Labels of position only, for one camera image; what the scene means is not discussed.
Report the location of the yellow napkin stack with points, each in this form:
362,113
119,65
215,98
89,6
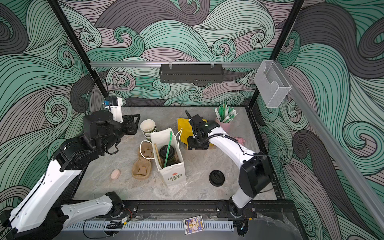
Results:
185,130

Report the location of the white slotted cable duct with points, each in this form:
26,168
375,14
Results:
150,225

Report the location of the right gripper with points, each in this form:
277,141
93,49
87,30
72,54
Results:
191,144

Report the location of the green straw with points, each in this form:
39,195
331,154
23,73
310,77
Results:
168,147

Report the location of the stack of pulp cup carriers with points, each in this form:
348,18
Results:
142,167

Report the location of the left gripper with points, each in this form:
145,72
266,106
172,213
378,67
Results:
128,121

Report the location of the pink oval soap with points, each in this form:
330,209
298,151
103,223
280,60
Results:
116,173

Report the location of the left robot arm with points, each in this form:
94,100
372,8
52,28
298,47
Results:
41,215

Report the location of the stack of paper cups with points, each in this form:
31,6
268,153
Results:
148,127

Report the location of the small pink toy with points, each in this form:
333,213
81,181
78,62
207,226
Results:
241,141

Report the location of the green paper coffee cup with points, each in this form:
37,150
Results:
170,163

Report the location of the clear acrylic wall holder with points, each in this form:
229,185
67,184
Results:
272,83

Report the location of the pink straw holder cup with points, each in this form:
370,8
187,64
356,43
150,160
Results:
225,126

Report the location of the wooden stir stick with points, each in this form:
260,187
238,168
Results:
158,155

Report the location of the black wall shelf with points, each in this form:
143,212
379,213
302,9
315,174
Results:
191,73

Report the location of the wrapped straws bundle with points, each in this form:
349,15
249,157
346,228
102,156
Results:
225,114

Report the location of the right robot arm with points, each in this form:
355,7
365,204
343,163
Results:
255,171

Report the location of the small picture card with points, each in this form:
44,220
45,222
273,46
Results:
193,225

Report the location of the white paper takeout bag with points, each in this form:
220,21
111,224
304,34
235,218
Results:
175,174

